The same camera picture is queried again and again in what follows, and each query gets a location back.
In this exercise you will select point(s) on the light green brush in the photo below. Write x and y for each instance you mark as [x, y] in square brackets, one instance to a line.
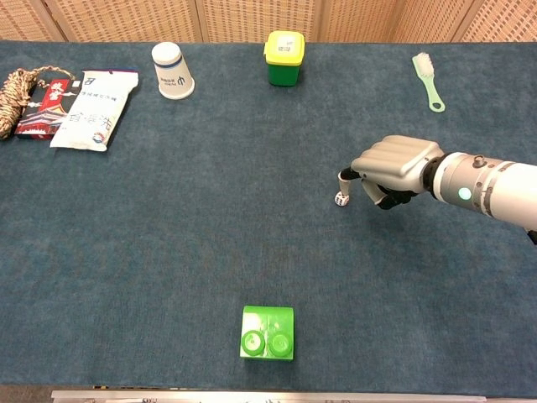
[429, 81]

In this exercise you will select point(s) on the white plastic pouch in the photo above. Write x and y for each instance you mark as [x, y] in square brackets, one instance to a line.
[95, 110]

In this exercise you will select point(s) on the green box with yellow lid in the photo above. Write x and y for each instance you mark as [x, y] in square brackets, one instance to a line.
[284, 59]

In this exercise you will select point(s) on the teal tablecloth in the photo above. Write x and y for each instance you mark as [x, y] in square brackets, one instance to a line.
[210, 210]

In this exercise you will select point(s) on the small white die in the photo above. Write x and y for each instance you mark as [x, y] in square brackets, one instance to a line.
[341, 199]

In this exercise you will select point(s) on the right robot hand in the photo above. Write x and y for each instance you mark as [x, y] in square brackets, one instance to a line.
[394, 161]

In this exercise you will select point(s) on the red and black box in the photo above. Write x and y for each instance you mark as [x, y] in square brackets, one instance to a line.
[42, 110]

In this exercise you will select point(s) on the white paper cup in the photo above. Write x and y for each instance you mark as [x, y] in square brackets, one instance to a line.
[172, 72]

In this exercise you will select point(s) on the woven folding screen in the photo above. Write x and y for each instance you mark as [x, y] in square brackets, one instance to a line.
[260, 19]

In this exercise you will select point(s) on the green plastic block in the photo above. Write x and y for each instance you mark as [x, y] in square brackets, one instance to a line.
[267, 333]

